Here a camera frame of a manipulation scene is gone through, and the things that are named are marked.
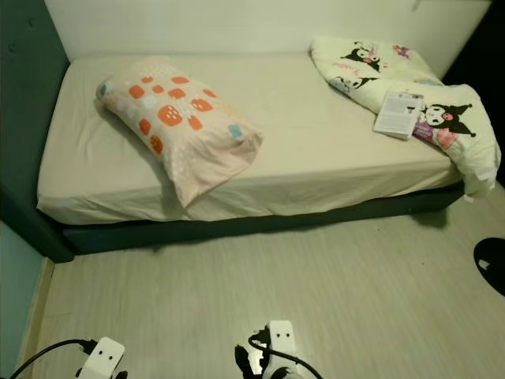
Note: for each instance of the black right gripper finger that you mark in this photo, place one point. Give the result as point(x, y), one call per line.
point(246, 361)

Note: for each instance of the pink pillow with orange print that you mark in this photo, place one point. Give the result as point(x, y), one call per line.
point(181, 130)

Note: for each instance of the white paperback book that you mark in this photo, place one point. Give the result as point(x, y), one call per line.
point(398, 116)

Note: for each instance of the cream cartoon print quilt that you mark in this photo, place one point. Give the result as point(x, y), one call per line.
point(394, 79)

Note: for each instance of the cream sheeted bed mattress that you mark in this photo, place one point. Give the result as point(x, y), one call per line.
point(316, 166)

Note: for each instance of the black round floor object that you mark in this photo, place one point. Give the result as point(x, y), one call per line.
point(491, 257)

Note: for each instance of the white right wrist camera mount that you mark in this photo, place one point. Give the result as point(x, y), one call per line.
point(282, 339)

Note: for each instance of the dark upholstered bed frame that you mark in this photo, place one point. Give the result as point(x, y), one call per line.
point(31, 118)

